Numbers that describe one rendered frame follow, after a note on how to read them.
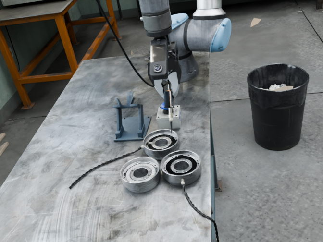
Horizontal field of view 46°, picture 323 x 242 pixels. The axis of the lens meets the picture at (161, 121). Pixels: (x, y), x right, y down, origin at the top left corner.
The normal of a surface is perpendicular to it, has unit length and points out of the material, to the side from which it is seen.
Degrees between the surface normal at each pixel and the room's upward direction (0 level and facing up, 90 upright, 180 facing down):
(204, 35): 76
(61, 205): 0
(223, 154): 0
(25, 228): 0
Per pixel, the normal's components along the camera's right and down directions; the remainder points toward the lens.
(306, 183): -0.16, -0.83
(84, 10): -0.10, 0.55
